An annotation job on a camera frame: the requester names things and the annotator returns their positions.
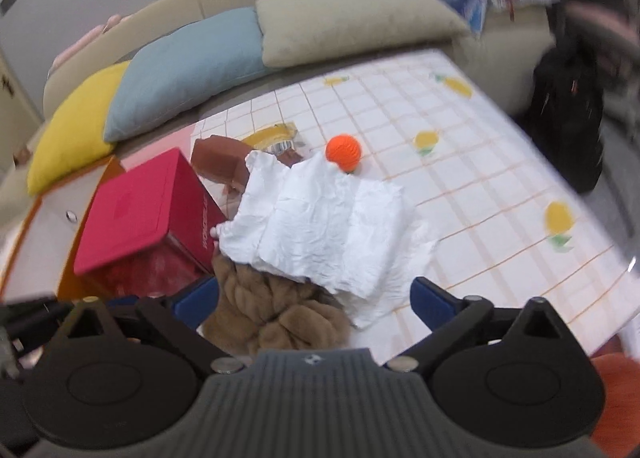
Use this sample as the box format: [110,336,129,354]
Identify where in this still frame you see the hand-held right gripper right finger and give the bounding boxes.
[382,277,571,374]

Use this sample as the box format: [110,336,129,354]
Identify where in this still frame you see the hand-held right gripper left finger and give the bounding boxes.
[47,275,248,374]

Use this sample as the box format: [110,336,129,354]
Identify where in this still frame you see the white cloth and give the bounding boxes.
[214,150,440,329]

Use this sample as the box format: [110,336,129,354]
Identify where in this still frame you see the toast-shaped plush toy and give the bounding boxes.
[191,135,303,195]

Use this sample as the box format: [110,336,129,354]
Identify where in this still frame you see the white orange-edged box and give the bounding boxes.
[0,155,127,299]

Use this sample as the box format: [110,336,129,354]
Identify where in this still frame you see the brown fluffy cloth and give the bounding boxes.
[200,253,352,358]

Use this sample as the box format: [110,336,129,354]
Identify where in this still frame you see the red box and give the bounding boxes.
[73,148,229,297]

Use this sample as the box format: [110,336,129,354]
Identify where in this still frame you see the lemon print checked tablecloth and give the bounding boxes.
[117,50,640,356]

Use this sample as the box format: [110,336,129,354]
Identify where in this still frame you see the orange ball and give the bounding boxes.
[325,134,362,171]

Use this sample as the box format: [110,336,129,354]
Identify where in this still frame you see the yellow pillow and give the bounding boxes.
[26,61,132,197]

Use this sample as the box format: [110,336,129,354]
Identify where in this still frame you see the black backpack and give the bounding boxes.
[524,35,607,195]

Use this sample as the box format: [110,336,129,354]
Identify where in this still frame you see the blue pillow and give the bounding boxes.
[103,6,282,143]

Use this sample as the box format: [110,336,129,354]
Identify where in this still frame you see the pink plush toy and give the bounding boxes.
[49,14,124,74]

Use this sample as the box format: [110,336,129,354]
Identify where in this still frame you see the beige pillow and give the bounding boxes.
[254,0,472,69]

